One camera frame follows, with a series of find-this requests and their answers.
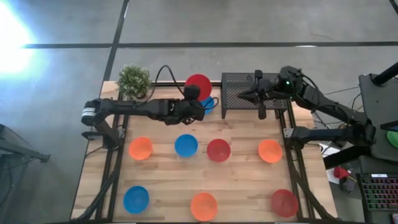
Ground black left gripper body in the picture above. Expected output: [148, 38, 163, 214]
[167, 84, 206, 126]

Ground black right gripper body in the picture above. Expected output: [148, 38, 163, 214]
[254, 70, 280, 120]

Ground blue mini plastic bowl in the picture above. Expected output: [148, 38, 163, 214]
[200, 95, 216, 116]
[123, 185, 150, 215]
[174, 134, 199, 158]

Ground red mini plastic bowl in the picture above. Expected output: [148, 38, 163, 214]
[270, 189, 299, 218]
[206, 138, 232, 163]
[185, 73, 213, 102]

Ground orange mini plastic bowl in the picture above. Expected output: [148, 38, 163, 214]
[190, 192, 218, 222]
[128, 136, 154, 161]
[257, 139, 284, 164]

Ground black perforated metal rack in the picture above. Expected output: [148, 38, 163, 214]
[220, 72, 289, 120]

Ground small green potted plant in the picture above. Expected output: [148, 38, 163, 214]
[116, 64, 153, 100]

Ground white paper sheet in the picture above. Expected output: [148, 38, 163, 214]
[319, 143, 341, 158]

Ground dark grey side desk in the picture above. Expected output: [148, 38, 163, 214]
[359, 62, 398, 162]

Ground small red floor object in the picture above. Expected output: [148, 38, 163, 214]
[333, 166, 351, 180]

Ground green filament spool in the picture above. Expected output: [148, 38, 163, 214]
[386, 130, 398, 149]

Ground backlit computer keyboard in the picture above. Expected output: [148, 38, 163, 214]
[356, 173, 398, 213]

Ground dark grey side stand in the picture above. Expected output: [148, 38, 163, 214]
[0, 123, 51, 224]

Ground black aluminium table frame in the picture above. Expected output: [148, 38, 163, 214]
[71, 80, 336, 223]

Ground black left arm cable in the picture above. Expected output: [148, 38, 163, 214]
[146, 64, 220, 110]

